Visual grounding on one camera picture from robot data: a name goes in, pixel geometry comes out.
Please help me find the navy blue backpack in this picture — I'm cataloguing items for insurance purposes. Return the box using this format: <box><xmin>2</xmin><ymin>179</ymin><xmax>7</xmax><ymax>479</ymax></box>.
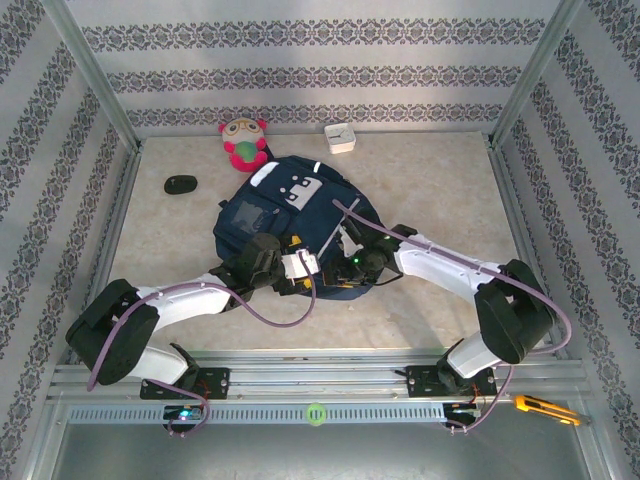
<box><xmin>212</xmin><ymin>155</ymin><xmax>385</xmax><ymax>301</ymax></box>

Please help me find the pink and white plush toy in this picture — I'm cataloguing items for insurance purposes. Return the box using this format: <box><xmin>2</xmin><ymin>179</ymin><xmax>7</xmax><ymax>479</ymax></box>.
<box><xmin>218</xmin><ymin>118</ymin><xmax>270</xmax><ymax>174</ymax></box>

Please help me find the black computer mouse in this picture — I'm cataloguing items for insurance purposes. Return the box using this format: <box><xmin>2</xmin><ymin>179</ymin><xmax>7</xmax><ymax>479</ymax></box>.
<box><xmin>163</xmin><ymin>174</ymin><xmax>198</xmax><ymax>195</ymax></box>

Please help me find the white square clock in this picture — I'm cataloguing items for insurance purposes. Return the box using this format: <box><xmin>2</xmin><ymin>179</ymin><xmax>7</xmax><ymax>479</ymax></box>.
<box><xmin>323</xmin><ymin>122</ymin><xmax>357</xmax><ymax>156</ymax></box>

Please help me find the small electronics board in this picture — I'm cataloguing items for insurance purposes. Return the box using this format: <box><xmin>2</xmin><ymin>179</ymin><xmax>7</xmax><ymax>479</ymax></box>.
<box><xmin>163</xmin><ymin>404</ymin><xmax>205</xmax><ymax>422</ymax></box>
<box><xmin>442</xmin><ymin>403</ymin><xmax>484</xmax><ymax>420</ymax></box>

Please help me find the yellow utility knife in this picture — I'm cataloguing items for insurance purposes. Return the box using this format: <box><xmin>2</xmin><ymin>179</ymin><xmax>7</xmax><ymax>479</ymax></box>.
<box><xmin>514</xmin><ymin>394</ymin><xmax>584</xmax><ymax>426</ymax></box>

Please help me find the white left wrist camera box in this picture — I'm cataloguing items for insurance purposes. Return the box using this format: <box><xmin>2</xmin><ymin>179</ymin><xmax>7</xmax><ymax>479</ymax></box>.
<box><xmin>280</xmin><ymin>249</ymin><xmax>319</xmax><ymax>279</ymax></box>

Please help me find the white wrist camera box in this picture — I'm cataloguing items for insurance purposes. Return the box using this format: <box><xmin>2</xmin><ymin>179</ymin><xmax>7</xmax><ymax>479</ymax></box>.
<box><xmin>280</xmin><ymin>249</ymin><xmax>319</xmax><ymax>279</ymax></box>
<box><xmin>339</xmin><ymin>227</ymin><xmax>365</xmax><ymax>255</ymax></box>

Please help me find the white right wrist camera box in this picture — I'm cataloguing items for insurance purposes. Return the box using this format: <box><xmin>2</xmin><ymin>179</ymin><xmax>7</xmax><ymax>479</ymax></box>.
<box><xmin>339</xmin><ymin>227</ymin><xmax>365</xmax><ymax>255</ymax></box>

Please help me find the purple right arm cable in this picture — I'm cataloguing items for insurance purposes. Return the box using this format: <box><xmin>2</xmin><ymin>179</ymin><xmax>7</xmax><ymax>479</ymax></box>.
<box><xmin>332</xmin><ymin>198</ymin><xmax>574</xmax><ymax>356</ymax></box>

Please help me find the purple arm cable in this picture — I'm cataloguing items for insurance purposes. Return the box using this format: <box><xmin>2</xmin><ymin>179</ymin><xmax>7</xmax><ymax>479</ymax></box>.
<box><xmin>332</xmin><ymin>198</ymin><xmax>574</xmax><ymax>356</ymax></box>
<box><xmin>87</xmin><ymin>249</ymin><xmax>317</xmax><ymax>394</ymax></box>

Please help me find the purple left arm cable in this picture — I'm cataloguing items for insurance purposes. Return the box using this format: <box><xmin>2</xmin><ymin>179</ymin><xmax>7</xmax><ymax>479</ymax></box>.
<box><xmin>87</xmin><ymin>249</ymin><xmax>317</xmax><ymax>394</ymax></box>

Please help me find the perforated metal cable tray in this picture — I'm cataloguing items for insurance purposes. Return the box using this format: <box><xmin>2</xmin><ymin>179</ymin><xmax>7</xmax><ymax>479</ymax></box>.
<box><xmin>67</xmin><ymin>402</ymin><xmax>446</xmax><ymax>425</ymax></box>

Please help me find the aluminium table side rail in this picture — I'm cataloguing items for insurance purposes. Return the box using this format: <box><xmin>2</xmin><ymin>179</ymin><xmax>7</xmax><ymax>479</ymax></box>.
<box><xmin>79</xmin><ymin>142</ymin><xmax>144</xmax><ymax>361</ymax></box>
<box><xmin>487</xmin><ymin>139</ymin><xmax>569</xmax><ymax>361</ymax></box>

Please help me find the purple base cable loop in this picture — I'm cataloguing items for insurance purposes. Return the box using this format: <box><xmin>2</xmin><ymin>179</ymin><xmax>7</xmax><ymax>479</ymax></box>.
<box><xmin>447</xmin><ymin>392</ymin><xmax>504</xmax><ymax>434</ymax></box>
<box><xmin>167</xmin><ymin>389</ymin><xmax>212</xmax><ymax>439</ymax></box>

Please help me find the aluminium frame post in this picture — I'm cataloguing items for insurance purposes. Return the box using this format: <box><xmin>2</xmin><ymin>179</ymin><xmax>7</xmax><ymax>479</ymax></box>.
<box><xmin>42</xmin><ymin>0</ymin><xmax>142</xmax><ymax>151</ymax></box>
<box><xmin>487</xmin><ymin>0</ymin><xmax>586</xmax><ymax>149</ymax></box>

